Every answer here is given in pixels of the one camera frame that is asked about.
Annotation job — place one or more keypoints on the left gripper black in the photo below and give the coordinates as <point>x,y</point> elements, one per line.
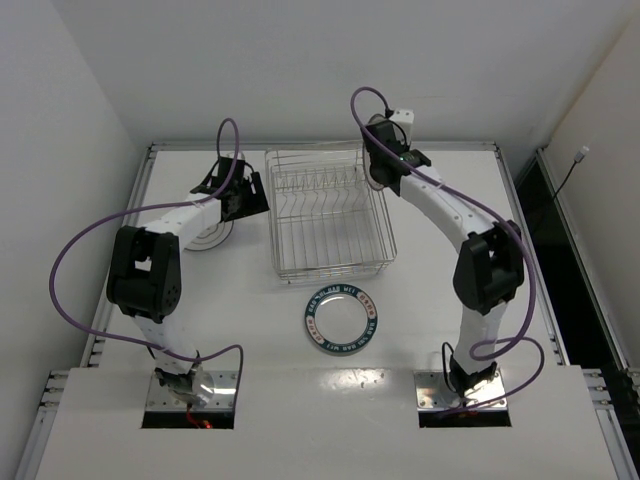
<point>255,195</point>

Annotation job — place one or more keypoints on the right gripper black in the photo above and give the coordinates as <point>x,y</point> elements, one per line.
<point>377,170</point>

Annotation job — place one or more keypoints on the dark teal rimmed plate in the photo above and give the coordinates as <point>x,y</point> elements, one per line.
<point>340,319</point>

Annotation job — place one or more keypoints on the orange sunburst plate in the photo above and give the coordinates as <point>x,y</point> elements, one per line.
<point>376,170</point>

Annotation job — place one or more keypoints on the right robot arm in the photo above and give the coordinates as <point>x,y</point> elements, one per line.
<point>489,268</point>

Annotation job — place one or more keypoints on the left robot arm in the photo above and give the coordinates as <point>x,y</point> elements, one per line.
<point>145,279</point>

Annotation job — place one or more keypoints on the white plate teal rings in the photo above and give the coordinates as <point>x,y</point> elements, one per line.
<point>210,237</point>

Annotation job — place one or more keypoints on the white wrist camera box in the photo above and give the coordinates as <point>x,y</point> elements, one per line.
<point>403,119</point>

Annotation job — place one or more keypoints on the metal wire dish rack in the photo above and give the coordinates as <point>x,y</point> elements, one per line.
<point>326,222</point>

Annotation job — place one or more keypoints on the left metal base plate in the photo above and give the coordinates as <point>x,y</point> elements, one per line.
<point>222,390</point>

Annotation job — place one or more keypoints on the metal base plate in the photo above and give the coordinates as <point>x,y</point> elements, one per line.
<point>432,394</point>
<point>222,390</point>

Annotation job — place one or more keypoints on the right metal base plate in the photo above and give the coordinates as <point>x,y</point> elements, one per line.
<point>432,394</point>

